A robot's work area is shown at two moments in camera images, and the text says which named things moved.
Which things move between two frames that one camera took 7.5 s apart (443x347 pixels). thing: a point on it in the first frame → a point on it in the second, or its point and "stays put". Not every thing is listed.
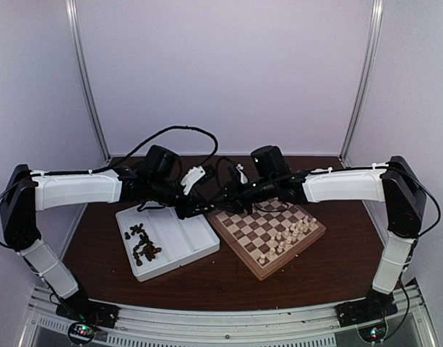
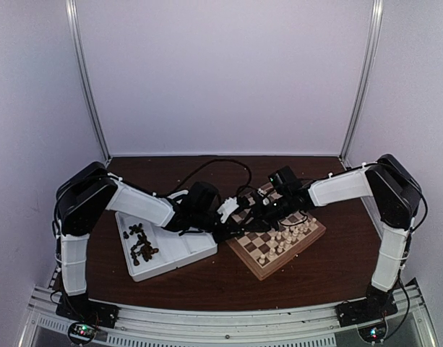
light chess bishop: [287, 242] stays put
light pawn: [287, 233] stays put
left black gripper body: [182, 210] → [218, 236]
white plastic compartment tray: [157, 238] stays put
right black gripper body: [243, 198] → [269, 217]
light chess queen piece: [280, 249] stays put
